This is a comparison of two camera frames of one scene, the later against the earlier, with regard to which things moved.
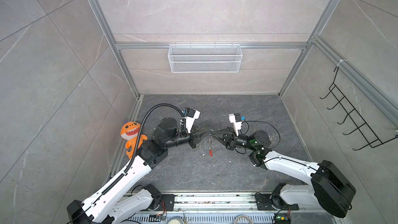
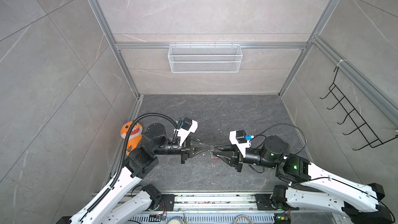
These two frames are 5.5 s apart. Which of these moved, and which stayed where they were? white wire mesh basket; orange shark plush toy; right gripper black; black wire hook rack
Moved: right gripper black
Stayed: black wire hook rack; white wire mesh basket; orange shark plush toy
